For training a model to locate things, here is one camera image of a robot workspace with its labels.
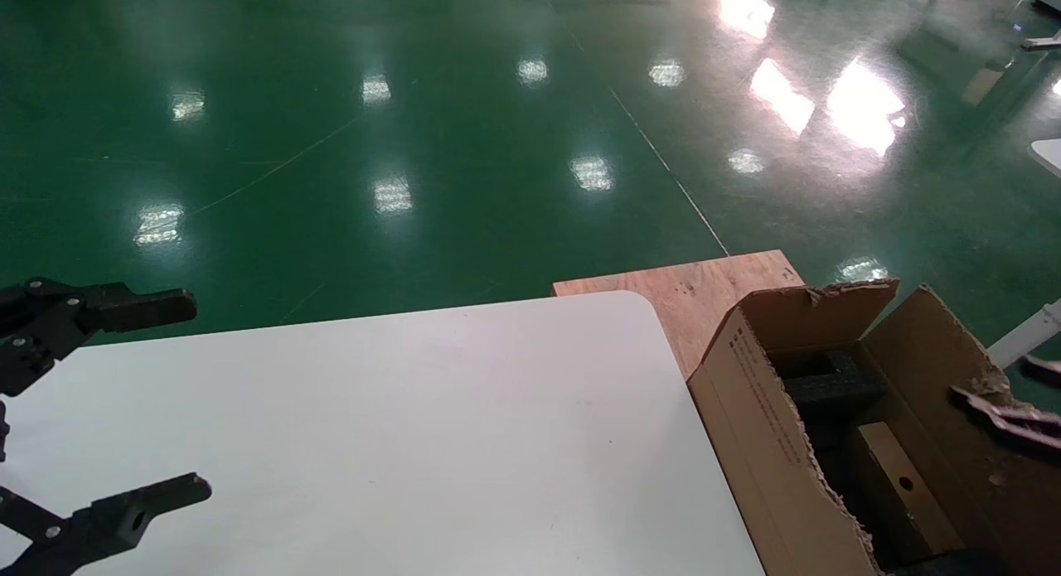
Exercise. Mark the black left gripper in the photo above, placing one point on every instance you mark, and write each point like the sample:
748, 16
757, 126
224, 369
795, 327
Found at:
2, 431

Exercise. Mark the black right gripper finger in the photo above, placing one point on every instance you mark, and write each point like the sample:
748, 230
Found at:
1019, 418
1044, 365

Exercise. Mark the small wooden box with hole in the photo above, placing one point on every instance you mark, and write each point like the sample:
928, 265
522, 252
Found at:
903, 485

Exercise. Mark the big brown cardboard box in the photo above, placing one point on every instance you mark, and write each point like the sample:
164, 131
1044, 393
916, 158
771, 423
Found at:
763, 443

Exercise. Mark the white metal bar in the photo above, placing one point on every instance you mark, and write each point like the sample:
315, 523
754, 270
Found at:
1028, 334

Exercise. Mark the black foam block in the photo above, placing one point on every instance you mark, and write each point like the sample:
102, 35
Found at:
833, 385

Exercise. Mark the white table corner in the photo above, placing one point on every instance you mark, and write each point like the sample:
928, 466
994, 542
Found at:
1049, 155

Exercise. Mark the grey metal floor bar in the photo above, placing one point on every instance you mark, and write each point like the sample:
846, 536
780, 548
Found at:
1044, 41

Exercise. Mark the plywood board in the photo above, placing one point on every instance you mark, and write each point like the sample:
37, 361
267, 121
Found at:
704, 290

